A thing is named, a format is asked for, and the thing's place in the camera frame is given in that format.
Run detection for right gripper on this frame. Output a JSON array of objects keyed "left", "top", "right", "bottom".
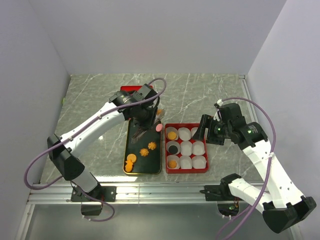
[{"left": 191, "top": 113, "right": 232, "bottom": 146}]

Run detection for metal tongs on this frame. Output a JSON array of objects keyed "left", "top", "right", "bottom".
[{"left": 131, "top": 119, "right": 162, "bottom": 144}]

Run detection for orange flower cookie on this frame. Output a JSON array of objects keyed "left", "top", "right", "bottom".
[{"left": 147, "top": 142, "right": 157, "bottom": 150}]

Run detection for round dotted orange cookie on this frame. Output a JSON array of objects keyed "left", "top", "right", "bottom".
[{"left": 167, "top": 131, "right": 178, "bottom": 141}]

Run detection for black sandwich cookie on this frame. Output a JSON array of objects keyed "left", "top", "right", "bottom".
[{"left": 168, "top": 145, "right": 179, "bottom": 155}]

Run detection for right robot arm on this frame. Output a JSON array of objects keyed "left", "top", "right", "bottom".
[{"left": 192, "top": 102, "right": 317, "bottom": 234}]

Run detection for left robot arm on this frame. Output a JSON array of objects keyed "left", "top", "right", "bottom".
[{"left": 47, "top": 84, "right": 160, "bottom": 201}]

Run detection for white paper cup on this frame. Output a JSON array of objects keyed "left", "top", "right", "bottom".
[
  {"left": 191, "top": 155, "right": 207, "bottom": 169},
  {"left": 178, "top": 127, "right": 191, "bottom": 141},
  {"left": 180, "top": 141, "right": 193, "bottom": 156},
  {"left": 190, "top": 127, "right": 198, "bottom": 135},
  {"left": 166, "top": 155, "right": 180, "bottom": 170},
  {"left": 166, "top": 141, "right": 181, "bottom": 155},
  {"left": 192, "top": 141, "right": 206, "bottom": 156},
  {"left": 165, "top": 126, "right": 179, "bottom": 141},
  {"left": 179, "top": 155, "right": 193, "bottom": 170}
]

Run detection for pink macaron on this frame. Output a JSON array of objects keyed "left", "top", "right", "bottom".
[{"left": 155, "top": 123, "right": 163, "bottom": 132}]

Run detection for red box lid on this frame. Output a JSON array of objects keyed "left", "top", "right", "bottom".
[{"left": 120, "top": 85, "right": 142, "bottom": 92}]

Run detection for black gold-rimmed tray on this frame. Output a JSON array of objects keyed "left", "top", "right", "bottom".
[{"left": 123, "top": 120, "right": 162, "bottom": 176}]

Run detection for red cookie box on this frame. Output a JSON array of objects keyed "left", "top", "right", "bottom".
[{"left": 164, "top": 123, "right": 209, "bottom": 174}]

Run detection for round dotted biscuit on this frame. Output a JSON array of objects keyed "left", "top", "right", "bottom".
[{"left": 126, "top": 153, "right": 137, "bottom": 164}]

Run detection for orange fish cookie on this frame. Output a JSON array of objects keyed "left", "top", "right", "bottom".
[{"left": 124, "top": 161, "right": 134, "bottom": 173}]

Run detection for aluminium right rail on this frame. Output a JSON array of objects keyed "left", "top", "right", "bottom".
[{"left": 238, "top": 74, "right": 263, "bottom": 126}]

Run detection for aluminium rail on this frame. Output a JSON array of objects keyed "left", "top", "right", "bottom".
[
  {"left": 26, "top": 182, "right": 220, "bottom": 205},
  {"left": 238, "top": 74, "right": 263, "bottom": 126}
]

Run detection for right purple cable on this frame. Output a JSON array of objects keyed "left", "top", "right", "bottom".
[{"left": 215, "top": 97, "right": 277, "bottom": 240}]

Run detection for purple cable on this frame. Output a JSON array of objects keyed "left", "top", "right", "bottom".
[
  {"left": 215, "top": 97, "right": 277, "bottom": 240},
  {"left": 24, "top": 77, "right": 167, "bottom": 223}
]

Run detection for aluminium front rail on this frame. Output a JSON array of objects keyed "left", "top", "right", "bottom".
[{"left": 26, "top": 182, "right": 220, "bottom": 205}]

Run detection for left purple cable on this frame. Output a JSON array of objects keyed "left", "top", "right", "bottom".
[{"left": 24, "top": 77, "right": 167, "bottom": 223}]

